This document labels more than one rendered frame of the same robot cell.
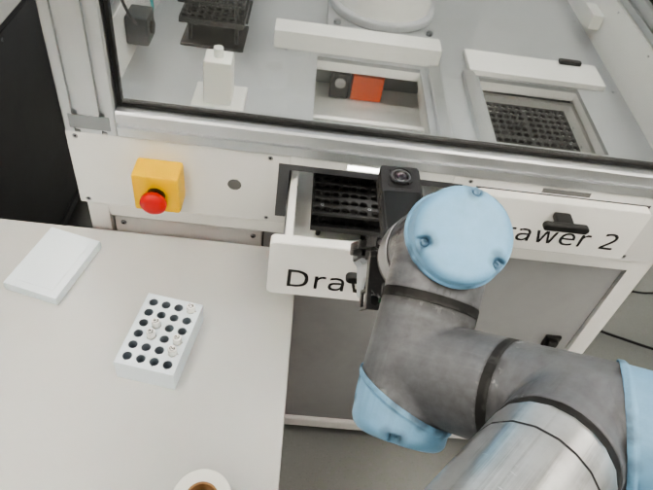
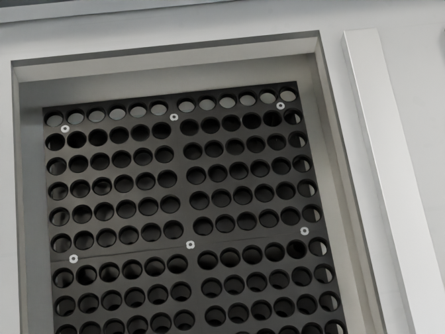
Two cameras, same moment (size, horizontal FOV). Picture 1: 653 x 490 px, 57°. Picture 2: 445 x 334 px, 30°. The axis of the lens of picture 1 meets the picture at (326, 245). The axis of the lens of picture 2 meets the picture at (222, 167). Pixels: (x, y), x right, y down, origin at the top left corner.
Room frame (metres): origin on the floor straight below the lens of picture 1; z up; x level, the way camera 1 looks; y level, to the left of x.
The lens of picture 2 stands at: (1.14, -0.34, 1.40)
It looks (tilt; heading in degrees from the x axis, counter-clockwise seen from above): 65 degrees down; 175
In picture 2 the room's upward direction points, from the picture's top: 4 degrees clockwise
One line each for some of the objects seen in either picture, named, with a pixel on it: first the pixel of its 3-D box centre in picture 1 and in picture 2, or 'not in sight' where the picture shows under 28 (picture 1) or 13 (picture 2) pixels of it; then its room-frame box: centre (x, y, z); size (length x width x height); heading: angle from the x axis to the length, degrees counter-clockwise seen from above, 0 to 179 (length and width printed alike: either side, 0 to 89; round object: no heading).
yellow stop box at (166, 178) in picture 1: (158, 187); not in sight; (0.68, 0.28, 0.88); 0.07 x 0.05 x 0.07; 96
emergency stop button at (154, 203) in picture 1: (154, 200); not in sight; (0.65, 0.27, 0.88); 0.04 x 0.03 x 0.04; 96
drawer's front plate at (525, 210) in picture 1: (552, 225); not in sight; (0.76, -0.36, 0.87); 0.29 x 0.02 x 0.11; 96
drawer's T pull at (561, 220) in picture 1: (564, 222); not in sight; (0.74, -0.37, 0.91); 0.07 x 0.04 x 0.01; 96
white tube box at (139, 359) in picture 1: (161, 339); not in sight; (0.47, 0.21, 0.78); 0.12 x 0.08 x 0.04; 177
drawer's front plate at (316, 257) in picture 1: (367, 273); not in sight; (0.58, -0.07, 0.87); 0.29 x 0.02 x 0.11; 96
